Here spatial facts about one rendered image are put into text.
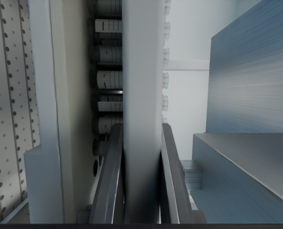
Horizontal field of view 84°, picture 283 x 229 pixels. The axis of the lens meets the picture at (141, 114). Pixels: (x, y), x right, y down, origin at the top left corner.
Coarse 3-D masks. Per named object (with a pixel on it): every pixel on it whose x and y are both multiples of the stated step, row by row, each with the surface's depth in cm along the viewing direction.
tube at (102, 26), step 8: (88, 24) 10; (96, 24) 10; (104, 24) 11; (112, 24) 11; (120, 24) 11; (168, 24) 11; (88, 32) 11; (96, 32) 11; (104, 32) 11; (112, 32) 11; (120, 32) 11; (168, 32) 11
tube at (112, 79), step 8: (96, 72) 11; (104, 72) 11; (112, 72) 11; (120, 72) 11; (96, 80) 11; (104, 80) 11; (112, 80) 11; (120, 80) 11; (168, 80) 11; (104, 88) 12; (112, 88) 12; (120, 88) 12
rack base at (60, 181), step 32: (32, 0) 7; (64, 0) 7; (32, 32) 7; (64, 32) 7; (64, 64) 7; (64, 96) 7; (64, 128) 8; (32, 160) 8; (64, 160) 8; (32, 192) 8; (64, 192) 8
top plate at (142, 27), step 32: (128, 0) 7; (160, 0) 7; (128, 32) 7; (160, 32) 7; (128, 64) 7; (160, 64) 7; (128, 96) 8; (160, 96) 8; (128, 128) 8; (160, 128) 8; (128, 160) 8; (160, 160) 8; (128, 192) 8
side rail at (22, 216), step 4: (28, 204) 17; (24, 208) 16; (28, 208) 16; (20, 212) 16; (24, 212) 16; (28, 212) 16; (16, 216) 15; (20, 216) 15; (24, 216) 15; (28, 216) 15; (12, 220) 15; (16, 220) 15; (20, 220) 15; (24, 220) 15; (28, 220) 15
